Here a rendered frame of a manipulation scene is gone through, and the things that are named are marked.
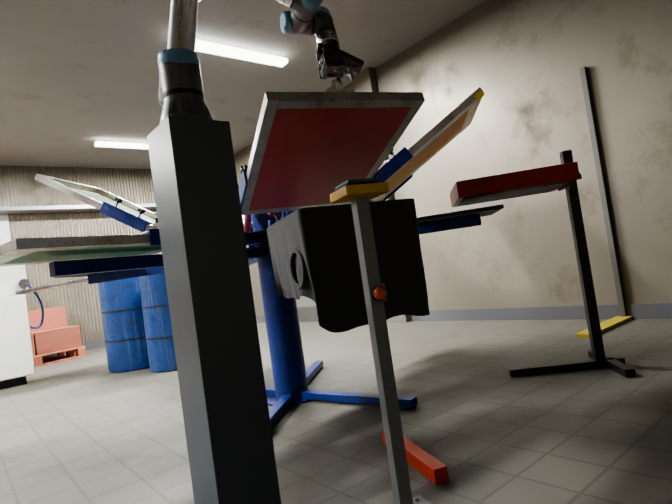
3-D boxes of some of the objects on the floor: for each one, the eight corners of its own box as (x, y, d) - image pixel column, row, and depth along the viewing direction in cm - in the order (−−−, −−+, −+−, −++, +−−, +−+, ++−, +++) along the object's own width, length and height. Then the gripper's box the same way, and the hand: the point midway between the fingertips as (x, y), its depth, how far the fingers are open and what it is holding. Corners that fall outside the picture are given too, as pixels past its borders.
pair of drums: (170, 354, 579) (159, 275, 582) (228, 358, 484) (215, 263, 488) (99, 371, 522) (88, 283, 525) (149, 379, 427) (135, 271, 431)
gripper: (309, 64, 176) (321, 110, 170) (323, 26, 160) (337, 75, 154) (331, 65, 180) (343, 110, 174) (346, 27, 163) (361, 75, 157)
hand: (348, 93), depth 165 cm, fingers open, 13 cm apart
